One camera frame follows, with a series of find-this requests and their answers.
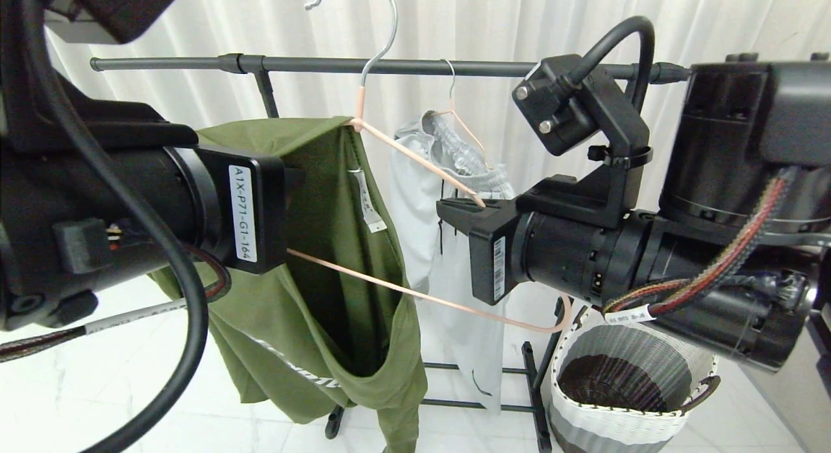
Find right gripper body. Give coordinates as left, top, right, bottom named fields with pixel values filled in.
left=469, top=210, right=658, bottom=306

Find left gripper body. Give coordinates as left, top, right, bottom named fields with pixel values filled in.
left=166, top=145, right=288, bottom=276

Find green garment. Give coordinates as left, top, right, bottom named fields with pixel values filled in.
left=149, top=116, right=429, bottom=453

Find pale grey shorts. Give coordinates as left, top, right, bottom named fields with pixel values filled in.
left=388, top=110, right=517, bottom=416

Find pink clothes hanger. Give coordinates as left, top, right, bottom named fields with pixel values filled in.
left=434, top=59, right=495, bottom=173
left=286, top=0, right=573, bottom=334

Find black clothes rack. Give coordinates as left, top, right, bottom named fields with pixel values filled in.
left=90, top=53, right=693, bottom=453

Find white laundry basket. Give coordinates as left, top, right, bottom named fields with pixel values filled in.
left=549, top=307, right=722, bottom=453

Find white curtain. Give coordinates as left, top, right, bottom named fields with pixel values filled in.
left=45, top=0, right=831, bottom=291

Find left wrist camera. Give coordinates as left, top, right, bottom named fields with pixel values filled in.
left=39, top=0, right=190, bottom=46

